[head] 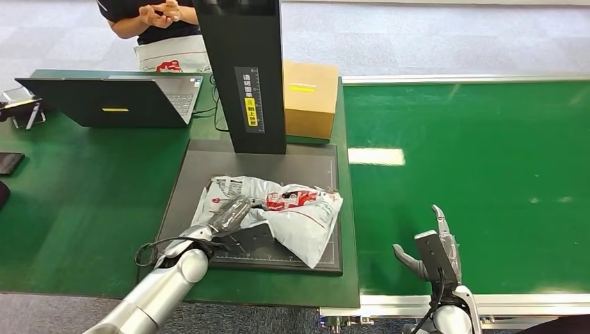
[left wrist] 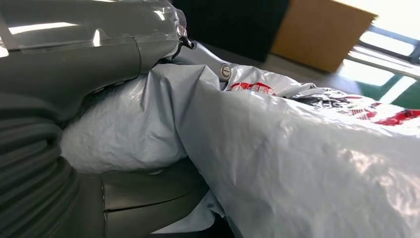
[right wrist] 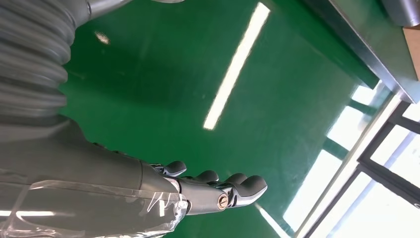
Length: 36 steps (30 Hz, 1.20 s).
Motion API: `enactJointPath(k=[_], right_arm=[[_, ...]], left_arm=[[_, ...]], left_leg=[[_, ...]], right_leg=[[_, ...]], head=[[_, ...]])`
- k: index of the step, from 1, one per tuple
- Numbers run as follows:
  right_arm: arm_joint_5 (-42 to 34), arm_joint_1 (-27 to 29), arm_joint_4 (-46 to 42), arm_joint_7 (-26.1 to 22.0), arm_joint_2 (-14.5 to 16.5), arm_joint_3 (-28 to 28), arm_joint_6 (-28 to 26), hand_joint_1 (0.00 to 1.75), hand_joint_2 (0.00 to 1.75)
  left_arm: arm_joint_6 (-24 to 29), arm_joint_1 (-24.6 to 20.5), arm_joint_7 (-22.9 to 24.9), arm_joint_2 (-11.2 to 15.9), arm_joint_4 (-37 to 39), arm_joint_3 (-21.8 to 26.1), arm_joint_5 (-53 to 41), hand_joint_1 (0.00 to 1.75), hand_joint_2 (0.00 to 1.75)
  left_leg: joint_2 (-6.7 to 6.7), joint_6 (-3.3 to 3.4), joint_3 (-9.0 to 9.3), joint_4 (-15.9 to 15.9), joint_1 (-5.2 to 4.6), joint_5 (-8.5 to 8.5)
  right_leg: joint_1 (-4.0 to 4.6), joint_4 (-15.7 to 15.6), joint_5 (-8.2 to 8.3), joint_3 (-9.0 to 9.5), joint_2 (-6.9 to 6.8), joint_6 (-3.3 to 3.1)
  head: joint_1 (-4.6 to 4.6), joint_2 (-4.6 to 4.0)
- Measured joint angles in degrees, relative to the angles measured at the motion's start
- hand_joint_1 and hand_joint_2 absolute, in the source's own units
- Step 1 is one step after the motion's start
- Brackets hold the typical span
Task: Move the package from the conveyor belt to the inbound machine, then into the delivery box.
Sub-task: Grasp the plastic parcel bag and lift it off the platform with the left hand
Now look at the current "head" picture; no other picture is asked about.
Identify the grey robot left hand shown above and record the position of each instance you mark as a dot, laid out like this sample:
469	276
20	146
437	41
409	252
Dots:
230	214

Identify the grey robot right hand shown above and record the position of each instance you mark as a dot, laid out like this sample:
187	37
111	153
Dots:
454	258

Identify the white red-printed plastic package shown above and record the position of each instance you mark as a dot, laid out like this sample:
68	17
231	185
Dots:
184	53
299	221

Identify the person's left forearm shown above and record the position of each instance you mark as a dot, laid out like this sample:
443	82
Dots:
190	14

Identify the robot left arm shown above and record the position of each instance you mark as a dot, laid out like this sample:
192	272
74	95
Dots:
161	286

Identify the person's right forearm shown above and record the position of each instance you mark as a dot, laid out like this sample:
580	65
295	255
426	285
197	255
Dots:
125	27

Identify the green conveyor belt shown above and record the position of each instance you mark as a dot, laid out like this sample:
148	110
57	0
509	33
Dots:
484	184

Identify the brown cardboard box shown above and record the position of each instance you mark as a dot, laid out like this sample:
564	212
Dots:
309	101

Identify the black inbound scanner machine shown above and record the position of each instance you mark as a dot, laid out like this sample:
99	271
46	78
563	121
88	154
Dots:
244	46

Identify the dark open laptop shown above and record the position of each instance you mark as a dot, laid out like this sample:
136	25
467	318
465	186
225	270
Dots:
115	99

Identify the person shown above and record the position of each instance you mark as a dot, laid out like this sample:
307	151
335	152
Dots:
161	36

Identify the person's left hand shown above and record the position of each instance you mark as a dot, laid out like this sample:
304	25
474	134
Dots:
171	10

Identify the person's hand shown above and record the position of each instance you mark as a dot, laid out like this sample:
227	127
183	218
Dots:
150	17
171	10

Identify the person's right hand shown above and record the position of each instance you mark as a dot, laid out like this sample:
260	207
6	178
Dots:
150	17

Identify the flat black phone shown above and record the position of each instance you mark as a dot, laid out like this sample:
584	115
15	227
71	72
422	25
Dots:
9	162

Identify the rounded black object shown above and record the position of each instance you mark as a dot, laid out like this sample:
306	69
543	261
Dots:
2	194

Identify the phone on metal stand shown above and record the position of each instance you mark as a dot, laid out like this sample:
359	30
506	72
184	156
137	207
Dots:
20	109

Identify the clear plastic item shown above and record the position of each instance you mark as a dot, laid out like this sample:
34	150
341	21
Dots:
16	94

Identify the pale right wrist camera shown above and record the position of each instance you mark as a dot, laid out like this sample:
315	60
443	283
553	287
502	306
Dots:
433	256

